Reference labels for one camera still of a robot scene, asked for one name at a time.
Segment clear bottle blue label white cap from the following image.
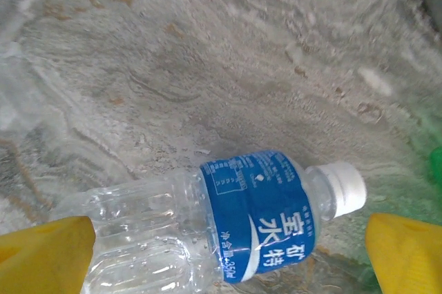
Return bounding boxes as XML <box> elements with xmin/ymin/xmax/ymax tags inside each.
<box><xmin>51</xmin><ymin>150</ymin><xmax>368</xmax><ymax>294</ymax></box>

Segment green plastic bottle yellow cap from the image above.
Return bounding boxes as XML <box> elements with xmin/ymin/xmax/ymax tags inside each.
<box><xmin>358</xmin><ymin>110</ymin><xmax>442</xmax><ymax>288</ymax></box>

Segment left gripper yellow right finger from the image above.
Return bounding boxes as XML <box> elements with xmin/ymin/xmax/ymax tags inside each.
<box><xmin>365</xmin><ymin>213</ymin><xmax>442</xmax><ymax>294</ymax></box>

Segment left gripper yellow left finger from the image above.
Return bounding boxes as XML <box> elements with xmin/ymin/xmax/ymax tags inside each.
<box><xmin>0</xmin><ymin>215</ymin><xmax>97</xmax><ymax>294</ymax></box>

